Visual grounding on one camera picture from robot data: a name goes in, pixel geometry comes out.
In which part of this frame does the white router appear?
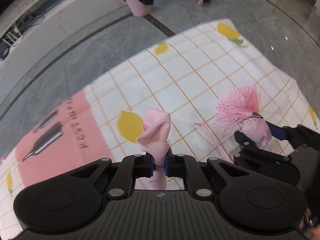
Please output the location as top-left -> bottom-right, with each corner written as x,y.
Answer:
1,25 -> 22,47

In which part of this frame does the pink cloth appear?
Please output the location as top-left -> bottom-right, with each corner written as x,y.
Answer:
136,109 -> 171,191

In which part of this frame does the pink tassel sachet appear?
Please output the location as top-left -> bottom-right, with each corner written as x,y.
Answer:
194,85 -> 272,164

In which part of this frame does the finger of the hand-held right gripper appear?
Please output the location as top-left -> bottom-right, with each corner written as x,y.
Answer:
265,121 -> 320,152
234,130 -> 292,165

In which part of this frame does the person's right hand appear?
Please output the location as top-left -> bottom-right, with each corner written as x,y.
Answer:
304,209 -> 320,234

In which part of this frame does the marble television console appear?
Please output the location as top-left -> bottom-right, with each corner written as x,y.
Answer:
0,0 -> 132,64

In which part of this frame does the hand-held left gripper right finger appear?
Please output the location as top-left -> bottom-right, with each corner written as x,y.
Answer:
164,152 -> 253,198

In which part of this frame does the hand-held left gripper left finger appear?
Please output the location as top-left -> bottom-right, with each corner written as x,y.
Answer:
69,153 -> 154,198

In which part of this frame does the lemon-print checked blanket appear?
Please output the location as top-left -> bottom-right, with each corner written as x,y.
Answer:
0,18 -> 320,240

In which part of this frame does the pink bin with black bag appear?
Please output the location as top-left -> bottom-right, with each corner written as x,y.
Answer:
121,0 -> 155,16

